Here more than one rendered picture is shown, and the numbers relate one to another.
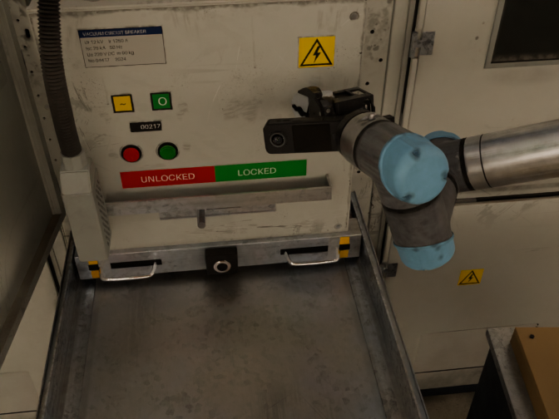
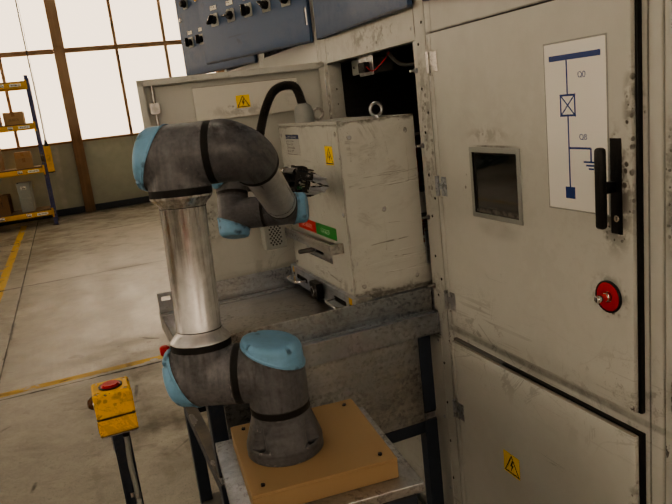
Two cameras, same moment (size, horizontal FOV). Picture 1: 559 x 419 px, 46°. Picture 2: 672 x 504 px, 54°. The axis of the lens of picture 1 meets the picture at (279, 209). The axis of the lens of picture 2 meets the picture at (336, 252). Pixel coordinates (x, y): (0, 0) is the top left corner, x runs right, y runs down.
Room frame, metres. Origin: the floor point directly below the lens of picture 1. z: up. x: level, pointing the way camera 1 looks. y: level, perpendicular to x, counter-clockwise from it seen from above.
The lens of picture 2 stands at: (0.47, -1.77, 1.44)
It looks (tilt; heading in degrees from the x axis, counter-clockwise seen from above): 13 degrees down; 75
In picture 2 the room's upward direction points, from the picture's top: 7 degrees counter-clockwise
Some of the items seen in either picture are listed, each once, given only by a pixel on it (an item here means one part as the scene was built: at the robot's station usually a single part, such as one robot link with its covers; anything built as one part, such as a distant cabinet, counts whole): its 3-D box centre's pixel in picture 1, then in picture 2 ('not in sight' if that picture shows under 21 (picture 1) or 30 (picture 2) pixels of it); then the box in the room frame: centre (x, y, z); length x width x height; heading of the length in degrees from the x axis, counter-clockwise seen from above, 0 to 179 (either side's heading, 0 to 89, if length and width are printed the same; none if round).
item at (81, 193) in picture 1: (86, 206); (272, 221); (0.82, 0.31, 1.09); 0.08 x 0.05 x 0.17; 7
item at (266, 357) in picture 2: not in sight; (271, 368); (0.63, -0.58, 0.96); 0.13 x 0.12 x 0.14; 160
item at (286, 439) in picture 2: not in sight; (282, 423); (0.63, -0.59, 0.84); 0.15 x 0.15 x 0.10
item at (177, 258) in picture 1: (220, 248); (327, 287); (0.92, 0.11, 0.90); 0.54 x 0.05 x 0.06; 97
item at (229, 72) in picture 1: (212, 144); (312, 206); (0.91, 0.11, 1.15); 0.48 x 0.01 x 0.48; 97
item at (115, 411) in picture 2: not in sight; (114, 406); (0.31, -0.34, 0.85); 0.08 x 0.08 x 0.10; 7
